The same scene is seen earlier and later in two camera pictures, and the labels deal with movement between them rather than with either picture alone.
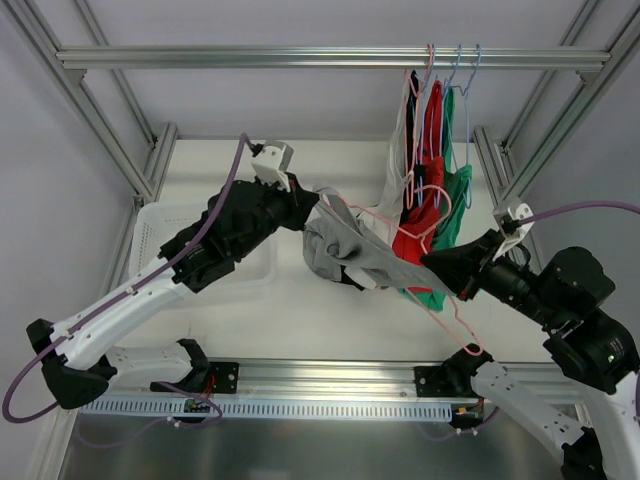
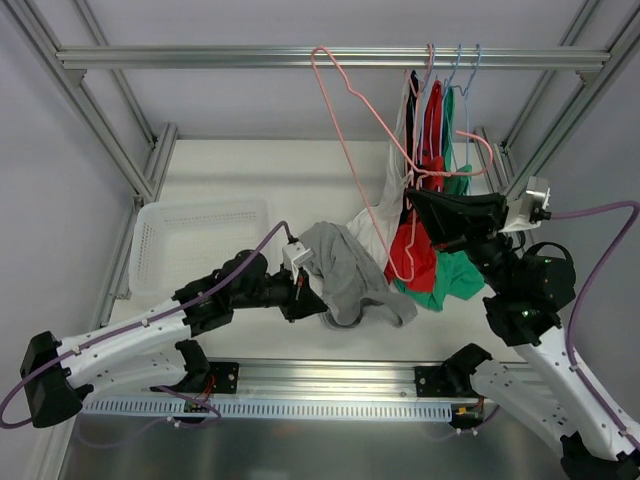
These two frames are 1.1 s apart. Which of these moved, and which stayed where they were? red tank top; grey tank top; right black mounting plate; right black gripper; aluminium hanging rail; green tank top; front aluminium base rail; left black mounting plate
Moved: right black gripper; grey tank top
Stayed: green tank top; aluminium hanging rail; front aluminium base rail; left black mounting plate; right black mounting plate; red tank top
